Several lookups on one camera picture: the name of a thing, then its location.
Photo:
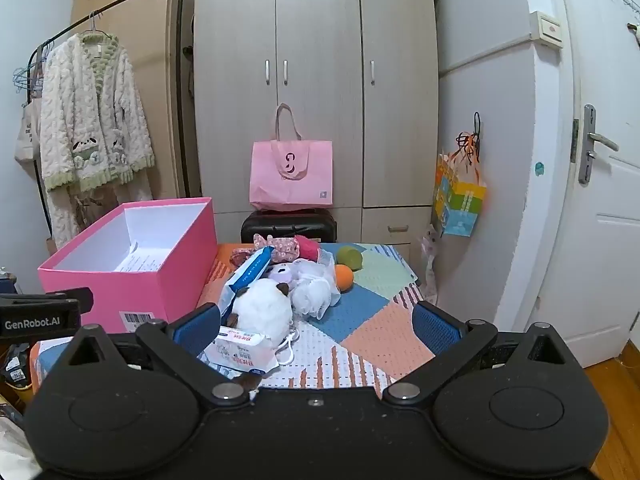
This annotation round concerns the white light switch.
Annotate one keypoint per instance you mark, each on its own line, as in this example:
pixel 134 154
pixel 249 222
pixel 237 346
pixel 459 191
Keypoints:
pixel 549 27

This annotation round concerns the pink floral cloth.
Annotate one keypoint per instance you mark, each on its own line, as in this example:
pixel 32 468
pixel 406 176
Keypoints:
pixel 280 247

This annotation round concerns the pink fuzzy cloth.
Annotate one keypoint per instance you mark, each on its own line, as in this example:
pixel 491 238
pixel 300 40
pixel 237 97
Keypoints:
pixel 307 247

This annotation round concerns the teal round sticker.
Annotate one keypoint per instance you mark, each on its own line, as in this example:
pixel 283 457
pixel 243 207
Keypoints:
pixel 539 168

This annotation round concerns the white paper sheet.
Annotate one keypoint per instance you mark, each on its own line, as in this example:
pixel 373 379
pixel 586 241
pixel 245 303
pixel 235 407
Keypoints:
pixel 145 260

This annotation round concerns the colourful foam mat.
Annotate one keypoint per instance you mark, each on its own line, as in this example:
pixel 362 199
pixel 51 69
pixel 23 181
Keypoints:
pixel 370 330

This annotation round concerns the black clothes rack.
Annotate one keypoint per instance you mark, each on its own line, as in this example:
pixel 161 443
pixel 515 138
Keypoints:
pixel 180 60

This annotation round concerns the white red tissue pack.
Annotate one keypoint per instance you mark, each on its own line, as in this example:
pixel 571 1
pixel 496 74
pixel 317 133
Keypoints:
pixel 240 350

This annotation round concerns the grey three-door wardrobe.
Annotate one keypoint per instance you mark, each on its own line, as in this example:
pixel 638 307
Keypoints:
pixel 320 35

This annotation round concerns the blue wet wipes pack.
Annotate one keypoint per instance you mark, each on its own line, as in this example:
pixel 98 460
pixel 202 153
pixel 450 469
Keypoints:
pixel 250 272

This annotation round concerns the black wall hook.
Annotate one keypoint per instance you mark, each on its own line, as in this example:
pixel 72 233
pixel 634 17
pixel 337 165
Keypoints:
pixel 477 130

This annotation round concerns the pink tote bag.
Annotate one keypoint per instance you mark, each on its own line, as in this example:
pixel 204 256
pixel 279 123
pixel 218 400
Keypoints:
pixel 290 180

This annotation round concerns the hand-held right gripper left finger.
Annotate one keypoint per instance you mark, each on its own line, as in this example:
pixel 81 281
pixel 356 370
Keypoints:
pixel 197 324

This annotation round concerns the green ball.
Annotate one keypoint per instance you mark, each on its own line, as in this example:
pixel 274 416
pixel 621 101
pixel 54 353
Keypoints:
pixel 350 257

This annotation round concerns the colourful gift bag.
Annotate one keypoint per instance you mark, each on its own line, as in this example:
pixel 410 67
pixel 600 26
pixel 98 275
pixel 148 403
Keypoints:
pixel 460 200

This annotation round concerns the black suitcase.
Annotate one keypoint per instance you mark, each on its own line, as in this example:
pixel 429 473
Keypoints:
pixel 290 225

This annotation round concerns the canvas tote bag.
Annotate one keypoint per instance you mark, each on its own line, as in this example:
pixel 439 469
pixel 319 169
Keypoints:
pixel 27 135

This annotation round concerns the orange ball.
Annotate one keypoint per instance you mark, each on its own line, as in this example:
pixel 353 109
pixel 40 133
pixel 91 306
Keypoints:
pixel 344 277

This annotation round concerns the cream knitted cardigan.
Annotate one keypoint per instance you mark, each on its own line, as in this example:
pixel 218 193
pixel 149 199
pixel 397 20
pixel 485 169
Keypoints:
pixel 90 110

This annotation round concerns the small purple toy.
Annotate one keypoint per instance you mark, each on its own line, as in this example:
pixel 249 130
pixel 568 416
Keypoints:
pixel 280 274

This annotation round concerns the beige tall cabinet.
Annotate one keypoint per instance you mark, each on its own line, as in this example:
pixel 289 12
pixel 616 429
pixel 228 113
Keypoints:
pixel 160 85

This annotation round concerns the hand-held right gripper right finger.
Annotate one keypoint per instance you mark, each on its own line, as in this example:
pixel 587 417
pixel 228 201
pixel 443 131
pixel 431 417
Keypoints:
pixel 436 327

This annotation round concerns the white door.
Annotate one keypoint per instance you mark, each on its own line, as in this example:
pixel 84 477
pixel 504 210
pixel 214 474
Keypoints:
pixel 600 260

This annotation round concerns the white plastic bag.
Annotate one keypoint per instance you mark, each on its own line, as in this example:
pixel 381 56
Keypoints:
pixel 430 260

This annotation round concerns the white mesh bath puff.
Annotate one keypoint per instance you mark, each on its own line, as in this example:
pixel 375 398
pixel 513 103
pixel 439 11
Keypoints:
pixel 312 290

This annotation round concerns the white plush toy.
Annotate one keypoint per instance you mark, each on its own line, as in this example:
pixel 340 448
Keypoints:
pixel 265 310

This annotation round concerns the pink cardboard box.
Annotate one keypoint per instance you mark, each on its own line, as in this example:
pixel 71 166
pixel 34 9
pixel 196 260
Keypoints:
pixel 150 290

